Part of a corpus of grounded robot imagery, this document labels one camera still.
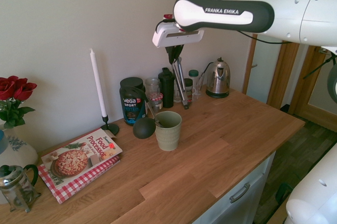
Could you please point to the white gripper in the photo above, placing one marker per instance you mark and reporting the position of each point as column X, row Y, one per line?
column 171, row 37

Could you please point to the steel tongs with black tips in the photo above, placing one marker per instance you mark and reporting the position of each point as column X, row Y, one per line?
column 182, row 87

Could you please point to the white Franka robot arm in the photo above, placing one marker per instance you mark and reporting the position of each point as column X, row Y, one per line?
column 289, row 10

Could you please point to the green ribbed utensil holder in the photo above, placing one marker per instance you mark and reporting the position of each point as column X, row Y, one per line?
column 168, row 134

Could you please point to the black candle holder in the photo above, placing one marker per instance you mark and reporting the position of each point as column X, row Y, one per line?
column 109, row 127

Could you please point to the clear bottle with green lid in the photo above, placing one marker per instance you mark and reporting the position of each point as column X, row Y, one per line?
column 194, row 79

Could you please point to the black shaker bottle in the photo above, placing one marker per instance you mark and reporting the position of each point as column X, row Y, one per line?
column 166, row 89

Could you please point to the spice jar with black lid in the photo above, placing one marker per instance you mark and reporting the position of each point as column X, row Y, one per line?
column 188, row 88

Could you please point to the clear footed drinking glass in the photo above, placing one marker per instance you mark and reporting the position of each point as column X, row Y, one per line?
column 200, row 85

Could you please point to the glass jar with checked band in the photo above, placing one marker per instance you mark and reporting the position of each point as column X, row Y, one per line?
column 154, row 89

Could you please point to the stainless steel electric kettle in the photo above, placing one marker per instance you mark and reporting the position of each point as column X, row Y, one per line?
column 218, row 79

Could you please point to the black kettle base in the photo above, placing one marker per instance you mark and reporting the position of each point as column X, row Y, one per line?
column 217, row 95

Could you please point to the black protein powder tub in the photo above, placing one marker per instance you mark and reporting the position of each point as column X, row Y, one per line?
column 133, row 108

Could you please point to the tall white candle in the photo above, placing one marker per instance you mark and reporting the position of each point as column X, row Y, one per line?
column 98, row 81

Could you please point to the wooden door with glass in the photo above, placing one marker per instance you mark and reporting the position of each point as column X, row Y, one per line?
column 284, row 76

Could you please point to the Food Processor cookbook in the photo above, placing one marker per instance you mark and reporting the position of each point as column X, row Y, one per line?
column 79, row 155

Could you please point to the white kitchen cabinet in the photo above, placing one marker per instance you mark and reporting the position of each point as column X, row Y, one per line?
column 245, row 176

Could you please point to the red checkered book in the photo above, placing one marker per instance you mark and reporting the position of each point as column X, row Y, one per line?
column 79, row 181

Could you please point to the red rose bouquet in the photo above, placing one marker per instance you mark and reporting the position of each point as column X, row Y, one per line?
column 14, row 89

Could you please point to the white vase with blue flowers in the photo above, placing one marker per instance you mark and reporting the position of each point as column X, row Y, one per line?
column 18, row 153

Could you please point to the glass French press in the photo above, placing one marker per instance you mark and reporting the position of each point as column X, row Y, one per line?
column 18, row 189

